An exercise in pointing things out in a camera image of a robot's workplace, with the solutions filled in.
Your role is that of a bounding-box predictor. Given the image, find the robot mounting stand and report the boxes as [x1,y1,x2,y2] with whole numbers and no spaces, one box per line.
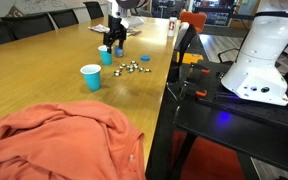
[145,59,288,180]

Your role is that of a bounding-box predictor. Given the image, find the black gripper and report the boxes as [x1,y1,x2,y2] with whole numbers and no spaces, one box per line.
[103,14,128,55]

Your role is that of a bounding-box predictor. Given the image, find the white wall whiteboard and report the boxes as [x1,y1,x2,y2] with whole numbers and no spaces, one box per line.
[0,0,87,20]

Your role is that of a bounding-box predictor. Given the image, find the blue plastic cup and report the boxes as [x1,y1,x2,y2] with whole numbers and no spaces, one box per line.
[79,63,103,93]
[97,45,114,67]

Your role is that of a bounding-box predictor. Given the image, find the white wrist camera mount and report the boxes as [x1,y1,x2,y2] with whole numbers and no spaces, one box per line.
[120,16,145,30]

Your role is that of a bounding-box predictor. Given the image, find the orange chair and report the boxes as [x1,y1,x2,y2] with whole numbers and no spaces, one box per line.
[179,9,208,34]

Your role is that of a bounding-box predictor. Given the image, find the white paper sheets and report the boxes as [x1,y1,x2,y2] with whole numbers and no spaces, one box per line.
[88,23,112,35]

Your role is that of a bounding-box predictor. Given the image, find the orange cloth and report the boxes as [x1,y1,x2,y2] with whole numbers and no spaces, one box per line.
[0,100,147,180]

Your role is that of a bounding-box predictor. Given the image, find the black clamp orange handle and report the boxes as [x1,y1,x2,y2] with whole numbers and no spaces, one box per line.
[187,62,212,76]
[179,81,209,100]

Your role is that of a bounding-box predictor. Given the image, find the black mesh office chair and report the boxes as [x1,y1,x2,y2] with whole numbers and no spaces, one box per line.
[48,8,80,30]
[83,1,105,21]
[0,12,56,42]
[166,23,199,85]

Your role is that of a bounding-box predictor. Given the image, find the red white can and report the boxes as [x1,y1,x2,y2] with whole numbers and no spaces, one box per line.
[167,16,179,38]

